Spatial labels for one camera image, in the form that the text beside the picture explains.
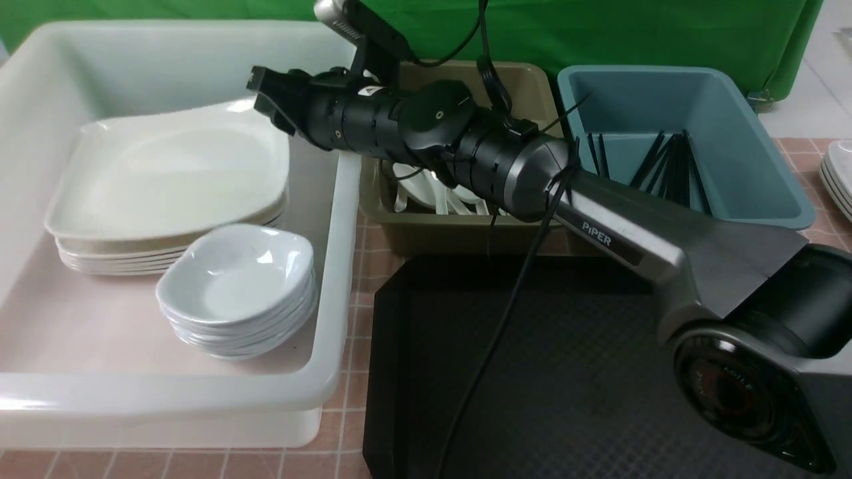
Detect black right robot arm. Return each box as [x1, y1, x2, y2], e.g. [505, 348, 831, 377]
[246, 66, 851, 476]

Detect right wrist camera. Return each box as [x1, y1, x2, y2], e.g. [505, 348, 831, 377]
[314, 0, 414, 63]

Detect black chopsticks with gold ends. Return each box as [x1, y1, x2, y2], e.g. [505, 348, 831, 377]
[576, 130, 714, 216]

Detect stack of white bowls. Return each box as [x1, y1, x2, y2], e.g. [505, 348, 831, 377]
[156, 224, 319, 361]

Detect teal blue plastic bin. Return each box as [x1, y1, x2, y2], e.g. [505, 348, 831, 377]
[557, 65, 815, 231]

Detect white plates at right edge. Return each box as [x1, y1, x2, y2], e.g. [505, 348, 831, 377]
[819, 140, 851, 222]

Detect stack of white square plates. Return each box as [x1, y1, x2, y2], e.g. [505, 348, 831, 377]
[44, 98, 291, 277]

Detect pile of white soup spoons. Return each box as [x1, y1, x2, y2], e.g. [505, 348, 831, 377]
[379, 163, 508, 216]

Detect black serving tray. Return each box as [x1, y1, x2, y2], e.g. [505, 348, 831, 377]
[361, 256, 826, 479]

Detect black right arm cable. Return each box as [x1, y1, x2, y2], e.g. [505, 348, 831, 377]
[413, 0, 593, 479]

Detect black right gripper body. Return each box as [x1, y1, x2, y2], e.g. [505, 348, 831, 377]
[246, 66, 407, 160]

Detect olive brown plastic bin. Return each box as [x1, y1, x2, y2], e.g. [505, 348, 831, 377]
[359, 63, 558, 257]

